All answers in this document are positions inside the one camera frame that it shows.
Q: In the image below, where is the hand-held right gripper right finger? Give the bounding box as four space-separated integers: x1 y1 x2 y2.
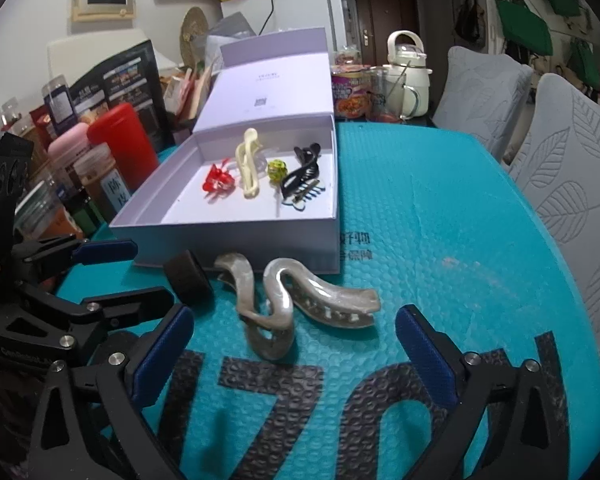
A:
395 304 577 480

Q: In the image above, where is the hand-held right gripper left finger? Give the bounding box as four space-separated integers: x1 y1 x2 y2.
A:
25 304 196 480

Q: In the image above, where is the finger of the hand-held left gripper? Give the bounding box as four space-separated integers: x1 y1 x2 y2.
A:
12 237 140 282
9 282 177 356

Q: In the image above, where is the brown round hair roller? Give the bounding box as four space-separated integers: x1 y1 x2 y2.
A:
163 251 214 306

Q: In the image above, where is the pearl wavy hair clip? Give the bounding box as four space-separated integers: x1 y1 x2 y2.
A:
214 252 382 362

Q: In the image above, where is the red hair clip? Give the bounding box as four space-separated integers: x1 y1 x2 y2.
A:
201 157 236 196

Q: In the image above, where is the cream hair clip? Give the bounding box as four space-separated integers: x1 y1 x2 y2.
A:
235 128 263 200

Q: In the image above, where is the black comb hair clip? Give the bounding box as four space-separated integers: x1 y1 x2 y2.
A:
281 180 327 212

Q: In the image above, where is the black claw hair clip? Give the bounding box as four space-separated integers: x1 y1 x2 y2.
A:
279 143 323 200

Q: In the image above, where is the lavender gift box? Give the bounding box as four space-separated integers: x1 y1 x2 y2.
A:
109 27 342 275

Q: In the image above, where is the clear spice jar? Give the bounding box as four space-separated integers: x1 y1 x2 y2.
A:
15 180 63 241

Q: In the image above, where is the pink bottle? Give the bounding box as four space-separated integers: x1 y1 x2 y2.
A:
47 127 91 171

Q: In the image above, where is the brown spice jar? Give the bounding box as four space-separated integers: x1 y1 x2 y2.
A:
72 142 131 221

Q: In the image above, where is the dark blue jar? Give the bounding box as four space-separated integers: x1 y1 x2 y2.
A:
41 75 78 136

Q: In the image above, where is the red bottle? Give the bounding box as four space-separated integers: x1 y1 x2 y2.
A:
86 102 160 196

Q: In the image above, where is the teal bubble mat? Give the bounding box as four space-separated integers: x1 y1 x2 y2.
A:
55 122 600 480

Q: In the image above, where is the black printed pouch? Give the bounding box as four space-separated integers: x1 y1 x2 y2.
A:
70 40 173 141

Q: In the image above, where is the beige paper packet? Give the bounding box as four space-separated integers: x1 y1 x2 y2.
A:
180 65 216 121

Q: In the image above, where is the grey covered chair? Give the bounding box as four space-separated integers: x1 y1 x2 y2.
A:
507 72 600 376
431 46 535 161

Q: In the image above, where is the woven straw fan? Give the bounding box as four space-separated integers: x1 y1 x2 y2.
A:
179 6 211 68

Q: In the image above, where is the grey foil pouch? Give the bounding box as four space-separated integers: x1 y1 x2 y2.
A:
207 11 258 41

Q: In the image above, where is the glass mug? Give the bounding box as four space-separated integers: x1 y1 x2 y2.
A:
365 66 421 123

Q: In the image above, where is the instant noodle cup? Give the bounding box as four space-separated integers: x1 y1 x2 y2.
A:
330 63 373 121

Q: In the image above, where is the white teapot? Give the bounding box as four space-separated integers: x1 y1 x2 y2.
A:
385 30 433 121

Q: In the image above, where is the white fridge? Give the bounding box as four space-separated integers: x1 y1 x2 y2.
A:
220 0 356 56

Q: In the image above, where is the black hanging bag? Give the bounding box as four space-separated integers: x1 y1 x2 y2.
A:
452 0 482 43

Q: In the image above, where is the dark wooden door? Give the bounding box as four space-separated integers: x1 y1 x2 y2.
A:
352 0 421 61

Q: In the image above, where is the black power cable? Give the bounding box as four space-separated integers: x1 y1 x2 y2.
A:
257 0 281 36

